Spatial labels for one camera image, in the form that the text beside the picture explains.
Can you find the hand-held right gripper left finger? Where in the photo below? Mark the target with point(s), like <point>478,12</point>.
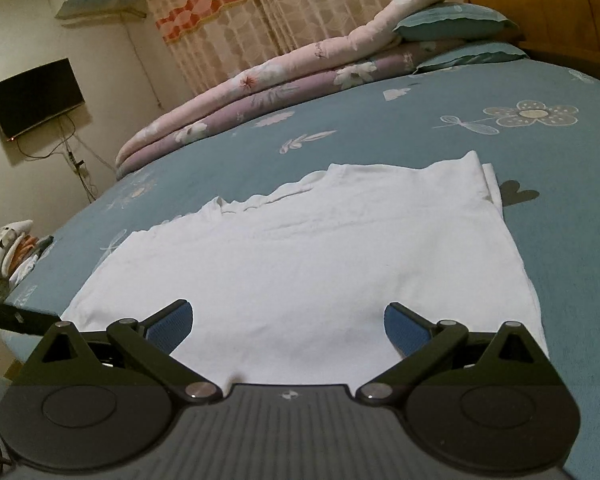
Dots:
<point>172,325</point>

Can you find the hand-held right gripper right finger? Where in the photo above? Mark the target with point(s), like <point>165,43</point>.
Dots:
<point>402,327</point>

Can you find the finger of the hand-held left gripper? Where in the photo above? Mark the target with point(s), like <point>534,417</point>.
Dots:
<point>30,321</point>

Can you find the white printed long-sleeve shirt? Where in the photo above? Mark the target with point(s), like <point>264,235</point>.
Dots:
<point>305,260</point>

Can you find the stack of folded clothes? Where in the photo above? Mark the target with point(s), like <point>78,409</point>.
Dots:
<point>5,250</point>

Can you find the blue floral bed sheet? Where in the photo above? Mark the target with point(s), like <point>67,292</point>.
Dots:
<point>380,125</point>

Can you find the purple floral quilt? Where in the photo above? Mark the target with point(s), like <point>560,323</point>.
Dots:
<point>280,95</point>

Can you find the pink floral quilt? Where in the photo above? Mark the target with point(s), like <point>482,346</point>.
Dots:
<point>280,67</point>

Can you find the teal pillow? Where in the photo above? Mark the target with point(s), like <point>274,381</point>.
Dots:
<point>455,22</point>
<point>475,57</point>

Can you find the white air conditioner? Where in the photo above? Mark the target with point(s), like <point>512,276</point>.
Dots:
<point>97,2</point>

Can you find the patterned orange beige curtain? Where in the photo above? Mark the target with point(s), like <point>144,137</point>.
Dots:
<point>280,10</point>

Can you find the wooden headboard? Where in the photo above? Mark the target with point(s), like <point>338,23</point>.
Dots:
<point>555,5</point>

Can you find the black wall television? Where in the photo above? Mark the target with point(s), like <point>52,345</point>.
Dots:
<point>35,97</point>

